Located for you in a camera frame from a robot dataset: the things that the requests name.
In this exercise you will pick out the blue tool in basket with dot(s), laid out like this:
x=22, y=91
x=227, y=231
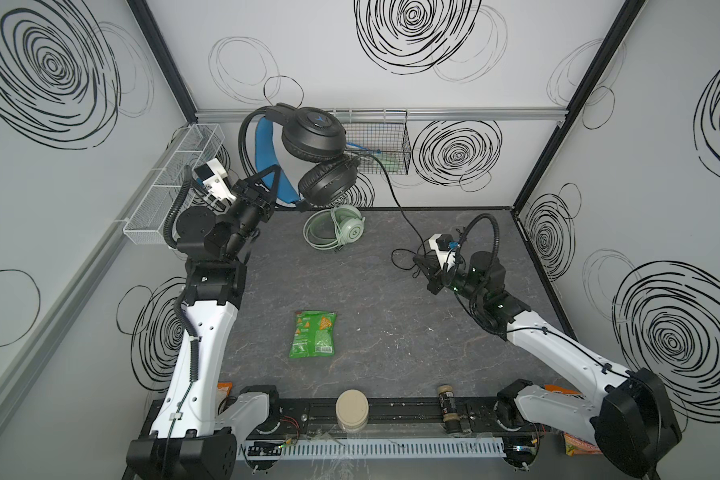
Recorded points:
x=361, y=150

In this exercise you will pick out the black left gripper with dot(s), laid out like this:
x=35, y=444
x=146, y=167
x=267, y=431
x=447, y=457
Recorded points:
x=257, y=198

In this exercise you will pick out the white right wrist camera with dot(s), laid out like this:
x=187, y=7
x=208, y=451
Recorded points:
x=446, y=249

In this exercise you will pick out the beige round lid jar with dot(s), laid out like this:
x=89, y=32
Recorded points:
x=352, y=411

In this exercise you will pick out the colourful candy bag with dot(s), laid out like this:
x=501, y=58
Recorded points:
x=575, y=446

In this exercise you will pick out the black wire basket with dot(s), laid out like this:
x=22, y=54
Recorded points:
x=378, y=129

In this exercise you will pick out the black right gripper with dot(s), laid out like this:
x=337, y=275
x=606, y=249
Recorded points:
x=432, y=276

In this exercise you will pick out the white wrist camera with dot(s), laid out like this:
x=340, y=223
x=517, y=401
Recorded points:
x=446, y=249
x=211, y=186

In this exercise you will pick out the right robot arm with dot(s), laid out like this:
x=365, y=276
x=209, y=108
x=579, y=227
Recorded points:
x=625, y=413

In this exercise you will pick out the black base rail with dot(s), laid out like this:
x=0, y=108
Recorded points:
x=306, y=417

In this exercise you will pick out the green chips bag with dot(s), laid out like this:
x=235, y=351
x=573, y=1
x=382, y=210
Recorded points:
x=313, y=335

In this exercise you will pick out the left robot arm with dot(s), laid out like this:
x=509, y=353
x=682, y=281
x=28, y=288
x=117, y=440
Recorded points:
x=191, y=437

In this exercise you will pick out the white mesh shelf basket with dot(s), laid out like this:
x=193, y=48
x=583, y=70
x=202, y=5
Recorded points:
x=191, y=146

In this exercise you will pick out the green spatula in basket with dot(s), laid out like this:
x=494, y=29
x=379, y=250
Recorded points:
x=374, y=161

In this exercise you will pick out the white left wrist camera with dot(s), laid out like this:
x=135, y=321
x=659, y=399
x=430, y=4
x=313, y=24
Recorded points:
x=211, y=186

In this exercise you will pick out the white cable duct strip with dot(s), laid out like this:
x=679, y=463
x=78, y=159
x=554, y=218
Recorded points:
x=367, y=448

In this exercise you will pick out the mint green headphones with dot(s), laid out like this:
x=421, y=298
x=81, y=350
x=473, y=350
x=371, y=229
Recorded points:
x=347, y=226

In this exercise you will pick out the orange snack packet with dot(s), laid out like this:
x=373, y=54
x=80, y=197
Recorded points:
x=223, y=391

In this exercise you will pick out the small brown bottle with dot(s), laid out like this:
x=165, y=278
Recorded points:
x=448, y=406

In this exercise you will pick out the black blue headphones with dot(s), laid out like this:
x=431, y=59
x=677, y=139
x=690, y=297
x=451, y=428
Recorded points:
x=308, y=134

